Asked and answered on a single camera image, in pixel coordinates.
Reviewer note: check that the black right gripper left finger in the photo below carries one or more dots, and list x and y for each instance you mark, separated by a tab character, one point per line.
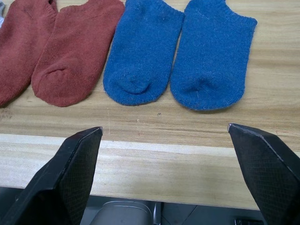
68	178

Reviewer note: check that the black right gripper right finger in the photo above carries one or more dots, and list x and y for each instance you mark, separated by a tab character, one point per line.
269	178

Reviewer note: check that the red ankle sock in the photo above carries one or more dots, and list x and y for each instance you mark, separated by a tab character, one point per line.
70	58
16	47

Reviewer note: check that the grey rounded housing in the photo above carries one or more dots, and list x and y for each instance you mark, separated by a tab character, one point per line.
122	214

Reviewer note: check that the blue ankle sock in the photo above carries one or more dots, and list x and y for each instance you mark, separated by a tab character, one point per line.
140	58
211	65

